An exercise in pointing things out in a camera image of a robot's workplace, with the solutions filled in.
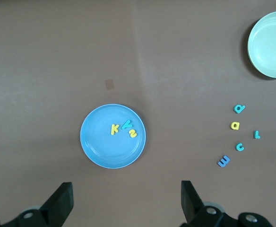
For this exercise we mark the pale green plate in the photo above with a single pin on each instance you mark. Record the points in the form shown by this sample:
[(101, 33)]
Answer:
[(270, 45)]

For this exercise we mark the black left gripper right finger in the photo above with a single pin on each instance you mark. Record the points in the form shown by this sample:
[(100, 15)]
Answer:
[(192, 212)]

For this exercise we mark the blue foam letter E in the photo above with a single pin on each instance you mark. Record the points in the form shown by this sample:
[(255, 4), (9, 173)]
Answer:
[(223, 162)]

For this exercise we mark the teal foam letter d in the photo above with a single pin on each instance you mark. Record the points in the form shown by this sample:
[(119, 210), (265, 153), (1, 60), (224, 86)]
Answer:
[(235, 110)]

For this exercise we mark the teal foam letter c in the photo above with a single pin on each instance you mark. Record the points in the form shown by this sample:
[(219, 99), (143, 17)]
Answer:
[(236, 147)]

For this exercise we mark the teal foam letter l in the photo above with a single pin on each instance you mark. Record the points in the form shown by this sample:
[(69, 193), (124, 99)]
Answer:
[(255, 135)]

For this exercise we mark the yellow foam letter a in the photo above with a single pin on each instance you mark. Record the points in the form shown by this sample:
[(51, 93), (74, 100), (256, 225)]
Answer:
[(238, 125)]

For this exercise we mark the yellow foam letter s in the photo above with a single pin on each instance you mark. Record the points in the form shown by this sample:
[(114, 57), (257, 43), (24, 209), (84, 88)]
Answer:
[(132, 133)]

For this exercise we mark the brown tape patch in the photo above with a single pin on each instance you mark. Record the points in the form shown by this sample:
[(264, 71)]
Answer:
[(109, 85)]

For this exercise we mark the yellow foam letter k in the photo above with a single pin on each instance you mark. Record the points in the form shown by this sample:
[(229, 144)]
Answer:
[(112, 129)]

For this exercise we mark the blue plate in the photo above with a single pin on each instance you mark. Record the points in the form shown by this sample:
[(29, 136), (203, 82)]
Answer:
[(100, 146)]

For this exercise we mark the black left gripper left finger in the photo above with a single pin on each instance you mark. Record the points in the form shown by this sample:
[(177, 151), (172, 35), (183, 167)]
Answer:
[(55, 208)]

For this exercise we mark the teal foam letter y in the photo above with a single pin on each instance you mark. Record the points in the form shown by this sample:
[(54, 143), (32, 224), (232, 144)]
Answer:
[(125, 125)]

